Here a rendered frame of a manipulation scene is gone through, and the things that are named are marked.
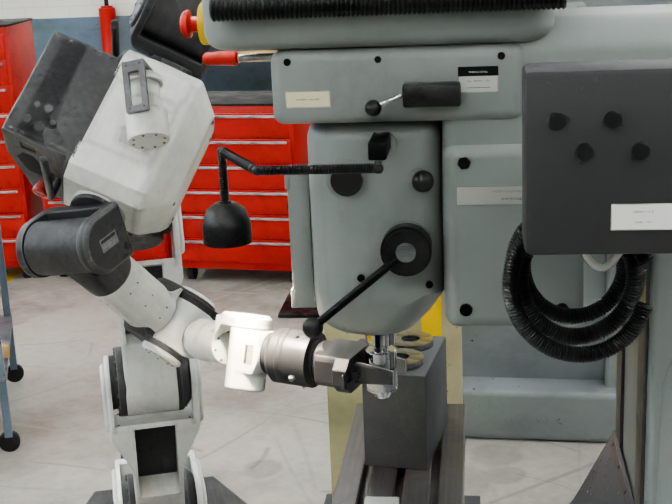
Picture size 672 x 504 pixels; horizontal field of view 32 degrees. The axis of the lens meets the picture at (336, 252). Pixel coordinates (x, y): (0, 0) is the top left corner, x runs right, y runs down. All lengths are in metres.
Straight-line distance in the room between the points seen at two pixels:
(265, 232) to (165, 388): 4.10
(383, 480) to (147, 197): 0.68
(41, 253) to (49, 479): 2.60
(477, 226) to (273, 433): 3.12
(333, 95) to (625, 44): 0.38
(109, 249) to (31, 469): 2.72
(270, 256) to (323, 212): 4.84
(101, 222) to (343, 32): 0.57
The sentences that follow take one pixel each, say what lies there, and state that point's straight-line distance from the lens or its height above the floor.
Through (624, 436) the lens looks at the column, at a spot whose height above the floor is 1.10.
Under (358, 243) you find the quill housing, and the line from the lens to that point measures 1.64.
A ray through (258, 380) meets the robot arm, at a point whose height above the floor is 1.20.
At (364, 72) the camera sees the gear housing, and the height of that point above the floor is 1.70.
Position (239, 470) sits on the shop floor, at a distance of 4.37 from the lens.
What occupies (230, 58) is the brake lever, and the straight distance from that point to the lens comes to 1.80.
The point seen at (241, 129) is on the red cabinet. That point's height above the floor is 0.87.
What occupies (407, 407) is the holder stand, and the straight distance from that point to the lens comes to 2.18.
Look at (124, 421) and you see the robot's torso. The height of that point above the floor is 0.93.
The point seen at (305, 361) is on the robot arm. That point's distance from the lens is 1.81.
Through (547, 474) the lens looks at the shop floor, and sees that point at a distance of 4.28.
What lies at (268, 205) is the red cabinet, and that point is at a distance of 6.40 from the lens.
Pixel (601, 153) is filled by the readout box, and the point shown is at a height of 1.63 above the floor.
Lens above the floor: 1.88
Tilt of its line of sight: 15 degrees down
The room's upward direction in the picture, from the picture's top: 3 degrees counter-clockwise
